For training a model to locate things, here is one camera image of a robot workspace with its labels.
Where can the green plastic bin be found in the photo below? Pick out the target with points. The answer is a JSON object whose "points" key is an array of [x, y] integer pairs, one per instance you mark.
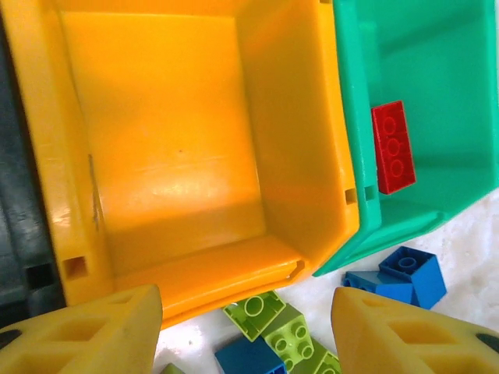
{"points": [[440, 78]]}

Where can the yellow plastic bin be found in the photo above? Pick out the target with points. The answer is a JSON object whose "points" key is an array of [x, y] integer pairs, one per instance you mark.
{"points": [[175, 136]]}

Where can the red flat lego brick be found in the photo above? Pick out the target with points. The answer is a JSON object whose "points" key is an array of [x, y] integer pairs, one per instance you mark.
{"points": [[393, 156]]}

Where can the blue lego brick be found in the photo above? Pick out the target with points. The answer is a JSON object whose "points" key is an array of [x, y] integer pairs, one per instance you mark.
{"points": [[429, 280], [356, 280], [249, 356]]}

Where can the black plastic bin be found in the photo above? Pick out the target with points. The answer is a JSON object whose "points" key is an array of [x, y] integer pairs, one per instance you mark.
{"points": [[15, 195]]}

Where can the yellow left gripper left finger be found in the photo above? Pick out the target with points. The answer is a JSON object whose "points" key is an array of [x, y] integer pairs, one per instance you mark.
{"points": [[128, 339]]}

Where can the long lime green lego brick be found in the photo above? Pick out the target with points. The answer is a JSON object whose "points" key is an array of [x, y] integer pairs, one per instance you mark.
{"points": [[288, 339]]}

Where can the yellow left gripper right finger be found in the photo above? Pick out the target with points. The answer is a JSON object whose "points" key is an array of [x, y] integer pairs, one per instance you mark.
{"points": [[362, 335]]}

